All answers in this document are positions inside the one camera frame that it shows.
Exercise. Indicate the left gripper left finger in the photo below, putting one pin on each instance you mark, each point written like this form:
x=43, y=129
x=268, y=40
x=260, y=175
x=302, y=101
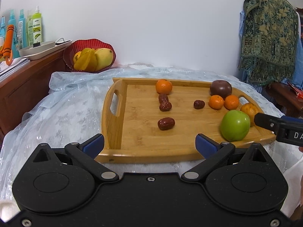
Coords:
x=84, y=154

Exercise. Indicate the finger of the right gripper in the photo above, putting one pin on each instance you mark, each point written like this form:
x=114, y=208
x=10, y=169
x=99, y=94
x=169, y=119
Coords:
x=270, y=122
x=291, y=119

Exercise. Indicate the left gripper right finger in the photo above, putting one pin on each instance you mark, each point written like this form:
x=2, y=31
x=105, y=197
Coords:
x=214, y=154

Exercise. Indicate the large dull orange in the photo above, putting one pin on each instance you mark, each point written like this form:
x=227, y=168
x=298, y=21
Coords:
x=251, y=110

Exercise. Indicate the green apple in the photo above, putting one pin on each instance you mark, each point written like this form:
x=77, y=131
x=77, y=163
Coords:
x=235, y=125

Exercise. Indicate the small mandarin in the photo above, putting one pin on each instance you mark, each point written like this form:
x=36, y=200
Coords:
x=231, y=102
x=216, y=102

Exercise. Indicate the red jujube date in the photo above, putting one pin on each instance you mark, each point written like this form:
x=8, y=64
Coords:
x=163, y=98
x=165, y=106
x=166, y=123
x=199, y=104

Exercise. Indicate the small mandarin front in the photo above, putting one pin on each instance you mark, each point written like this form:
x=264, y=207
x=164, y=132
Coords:
x=216, y=102

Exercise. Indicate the dark purple plum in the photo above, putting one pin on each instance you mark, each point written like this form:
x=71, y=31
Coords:
x=220, y=87

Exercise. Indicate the orange mandarin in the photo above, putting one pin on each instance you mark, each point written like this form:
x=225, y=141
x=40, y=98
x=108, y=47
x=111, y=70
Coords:
x=164, y=86

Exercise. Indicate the person right hand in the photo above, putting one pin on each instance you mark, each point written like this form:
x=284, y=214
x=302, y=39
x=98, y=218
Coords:
x=297, y=214

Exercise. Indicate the small wooden side table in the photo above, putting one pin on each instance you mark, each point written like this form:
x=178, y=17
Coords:
x=285, y=99

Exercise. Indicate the red book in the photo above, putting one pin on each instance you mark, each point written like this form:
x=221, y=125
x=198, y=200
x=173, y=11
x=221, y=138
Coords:
x=297, y=91

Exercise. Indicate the white towel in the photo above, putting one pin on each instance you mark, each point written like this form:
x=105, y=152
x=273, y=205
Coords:
x=293, y=177

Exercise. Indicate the bamboo serving tray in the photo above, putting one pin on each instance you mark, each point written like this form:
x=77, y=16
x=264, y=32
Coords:
x=130, y=115

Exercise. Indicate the wooden cabinet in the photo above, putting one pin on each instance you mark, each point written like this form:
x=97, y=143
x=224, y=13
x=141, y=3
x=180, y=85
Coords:
x=26, y=87

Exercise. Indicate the yellow starfruit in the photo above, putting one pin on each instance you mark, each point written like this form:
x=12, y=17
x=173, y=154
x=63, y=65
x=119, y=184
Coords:
x=85, y=60

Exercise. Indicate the green patterned fringed shawl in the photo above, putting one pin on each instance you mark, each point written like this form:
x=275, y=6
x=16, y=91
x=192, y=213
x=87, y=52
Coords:
x=269, y=41

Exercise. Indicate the yellow mango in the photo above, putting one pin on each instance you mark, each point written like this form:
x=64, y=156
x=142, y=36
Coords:
x=104, y=58

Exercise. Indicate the red fruit bowl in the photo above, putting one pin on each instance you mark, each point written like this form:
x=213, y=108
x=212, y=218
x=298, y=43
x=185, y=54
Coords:
x=79, y=45

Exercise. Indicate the white rectangular tray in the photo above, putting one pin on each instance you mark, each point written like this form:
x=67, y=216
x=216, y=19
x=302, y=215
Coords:
x=44, y=49

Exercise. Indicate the papers on cabinet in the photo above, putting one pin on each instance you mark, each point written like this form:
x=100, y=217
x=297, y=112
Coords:
x=17, y=63

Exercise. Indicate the orange flexible tripod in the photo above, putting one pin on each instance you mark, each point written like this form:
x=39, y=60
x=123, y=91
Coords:
x=6, y=51

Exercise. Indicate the green spray bottle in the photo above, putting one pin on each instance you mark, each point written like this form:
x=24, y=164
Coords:
x=37, y=26

